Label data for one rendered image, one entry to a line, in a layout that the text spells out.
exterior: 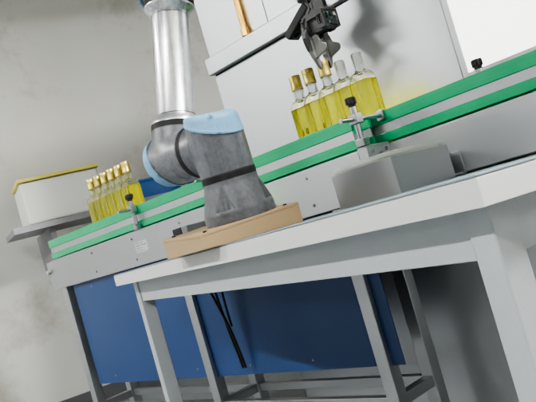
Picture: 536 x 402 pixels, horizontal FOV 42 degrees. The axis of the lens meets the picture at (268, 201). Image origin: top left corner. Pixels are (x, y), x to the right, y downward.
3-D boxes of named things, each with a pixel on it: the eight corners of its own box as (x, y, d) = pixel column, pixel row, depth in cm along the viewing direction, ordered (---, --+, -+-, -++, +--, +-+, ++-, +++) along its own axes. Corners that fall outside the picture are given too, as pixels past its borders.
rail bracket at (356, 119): (393, 139, 179) (380, 92, 180) (353, 147, 168) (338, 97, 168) (384, 142, 181) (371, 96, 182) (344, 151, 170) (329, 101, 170)
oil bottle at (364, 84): (396, 143, 187) (374, 66, 188) (384, 145, 184) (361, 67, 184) (380, 148, 192) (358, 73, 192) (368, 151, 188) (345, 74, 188)
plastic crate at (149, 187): (171, 195, 436) (166, 178, 436) (183, 189, 414) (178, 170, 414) (115, 210, 419) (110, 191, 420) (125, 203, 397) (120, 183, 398)
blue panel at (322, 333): (442, 342, 190) (397, 191, 191) (404, 364, 177) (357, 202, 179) (135, 369, 304) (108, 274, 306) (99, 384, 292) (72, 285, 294)
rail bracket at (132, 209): (144, 228, 249) (134, 192, 249) (127, 233, 244) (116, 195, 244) (138, 230, 252) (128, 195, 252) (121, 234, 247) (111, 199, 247)
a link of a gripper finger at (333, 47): (343, 62, 194) (330, 30, 193) (327, 69, 198) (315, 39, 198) (349, 60, 196) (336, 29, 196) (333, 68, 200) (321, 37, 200)
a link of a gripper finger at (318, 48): (326, 61, 189) (321, 29, 191) (311, 68, 194) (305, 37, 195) (334, 62, 191) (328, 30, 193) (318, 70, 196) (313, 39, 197)
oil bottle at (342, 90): (379, 148, 191) (356, 73, 192) (366, 151, 187) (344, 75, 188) (364, 154, 195) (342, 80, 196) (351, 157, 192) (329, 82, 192)
